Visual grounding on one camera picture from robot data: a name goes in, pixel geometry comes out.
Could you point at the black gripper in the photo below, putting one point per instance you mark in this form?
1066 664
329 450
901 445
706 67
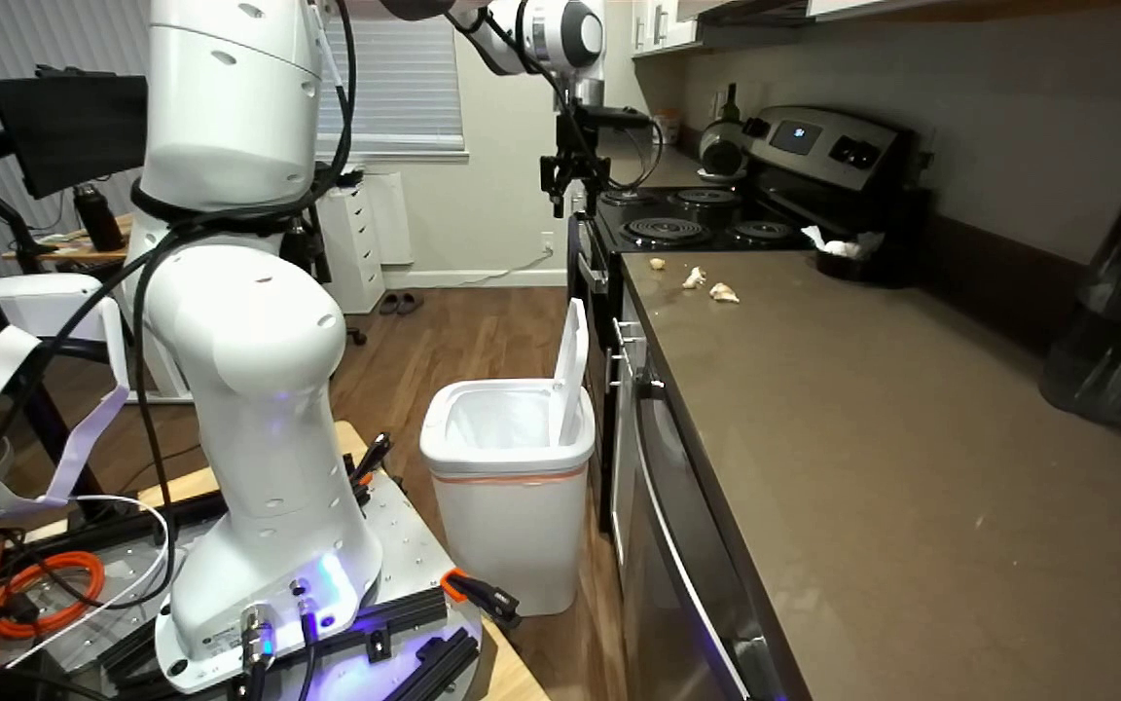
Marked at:
565 150

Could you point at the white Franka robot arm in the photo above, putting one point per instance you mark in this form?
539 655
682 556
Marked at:
250 362

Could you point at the pale tan crumpled paper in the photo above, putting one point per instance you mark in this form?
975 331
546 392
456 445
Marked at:
660 261
700 281
729 297

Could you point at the white crumpled paper piece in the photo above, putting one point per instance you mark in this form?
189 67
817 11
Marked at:
688 272
719 290

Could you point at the dark kettle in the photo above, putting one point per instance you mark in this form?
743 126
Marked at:
722 146

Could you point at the white window blind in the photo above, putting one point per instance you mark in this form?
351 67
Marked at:
393 81

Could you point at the black steel stove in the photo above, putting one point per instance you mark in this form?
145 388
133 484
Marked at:
770 197

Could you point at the white drawer unit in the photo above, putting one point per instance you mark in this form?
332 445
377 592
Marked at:
351 246

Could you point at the black frying pan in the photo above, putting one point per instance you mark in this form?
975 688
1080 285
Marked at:
862 259

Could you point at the black orange clamp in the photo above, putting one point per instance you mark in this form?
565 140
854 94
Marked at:
483 598
370 455

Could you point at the stainless steel dishwasher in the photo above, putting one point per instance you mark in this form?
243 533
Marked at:
678 569

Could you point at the white upper cabinet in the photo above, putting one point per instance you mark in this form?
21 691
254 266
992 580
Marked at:
924 7

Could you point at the wooden table board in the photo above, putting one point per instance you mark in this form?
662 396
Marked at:
516 673

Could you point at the black monitor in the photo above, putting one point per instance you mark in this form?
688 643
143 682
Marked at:
68 131

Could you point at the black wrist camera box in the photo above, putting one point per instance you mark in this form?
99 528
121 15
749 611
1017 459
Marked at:
613 119

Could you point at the perforated metal mount plate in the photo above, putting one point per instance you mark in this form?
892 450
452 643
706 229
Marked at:
407 531

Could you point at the black aluminum rail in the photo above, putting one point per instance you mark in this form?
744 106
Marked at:
429 664
387 611

